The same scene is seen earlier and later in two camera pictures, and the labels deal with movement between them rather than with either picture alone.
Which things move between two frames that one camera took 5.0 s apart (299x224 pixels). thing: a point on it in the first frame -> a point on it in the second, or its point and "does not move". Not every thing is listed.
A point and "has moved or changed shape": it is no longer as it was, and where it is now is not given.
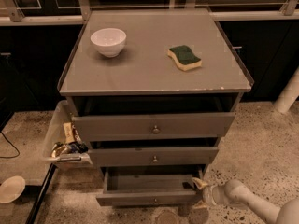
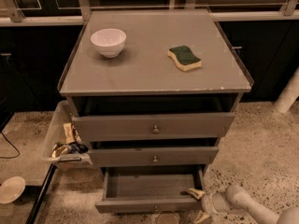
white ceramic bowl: x=110 y=42 does not move
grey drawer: x=149 y=189 has moved or changed shape
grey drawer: x=100 y=127 does not move
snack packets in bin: x=72 y=144 does not move
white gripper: x=207 y=194 -> x=207 y=203
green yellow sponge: x=184 y=57 does not move
